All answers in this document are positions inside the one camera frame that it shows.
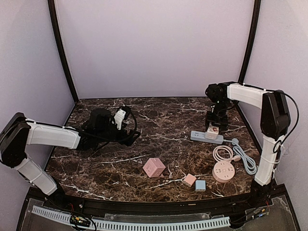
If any small blue charger plug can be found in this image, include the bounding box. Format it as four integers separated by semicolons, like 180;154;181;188
195;180;206;192

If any blue power strip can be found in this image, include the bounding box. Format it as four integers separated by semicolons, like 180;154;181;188
190;131;224;144

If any blue power strip cable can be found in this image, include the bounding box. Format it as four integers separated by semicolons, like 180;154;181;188
223;138;257;175

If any white slotted cable duct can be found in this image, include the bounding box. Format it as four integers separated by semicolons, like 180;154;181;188
31;205;231;231

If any right black frame post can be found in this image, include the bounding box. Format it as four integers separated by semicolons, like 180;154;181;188
238;0;261;84

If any pink cube socket adapter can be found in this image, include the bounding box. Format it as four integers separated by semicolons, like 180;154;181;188
142;158;166;178

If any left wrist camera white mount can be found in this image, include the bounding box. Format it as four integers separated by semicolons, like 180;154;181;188
114;106;131;130

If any pink round power socket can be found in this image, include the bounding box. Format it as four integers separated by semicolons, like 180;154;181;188
212;161;235;183

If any black frame post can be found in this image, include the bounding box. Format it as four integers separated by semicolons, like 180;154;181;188
47;0;79;104
238;0;261;84

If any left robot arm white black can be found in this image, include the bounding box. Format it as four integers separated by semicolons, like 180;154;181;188
0;106;140;197

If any small pink charger plug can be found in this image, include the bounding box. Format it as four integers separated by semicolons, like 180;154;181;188
182;174;196;187

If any white pink coiled cable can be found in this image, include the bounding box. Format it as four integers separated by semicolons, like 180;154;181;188
213;145;241;164

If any black table front rail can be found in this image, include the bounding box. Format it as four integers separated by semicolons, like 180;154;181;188
40;179;275;221

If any white cube socket adapter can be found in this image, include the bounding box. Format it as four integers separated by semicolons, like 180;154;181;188
205;124;219;140

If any left black frame post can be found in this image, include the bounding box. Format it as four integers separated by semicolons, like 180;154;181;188
47;0;79;104

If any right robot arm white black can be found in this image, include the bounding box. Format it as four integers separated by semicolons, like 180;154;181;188
205;82;292;207

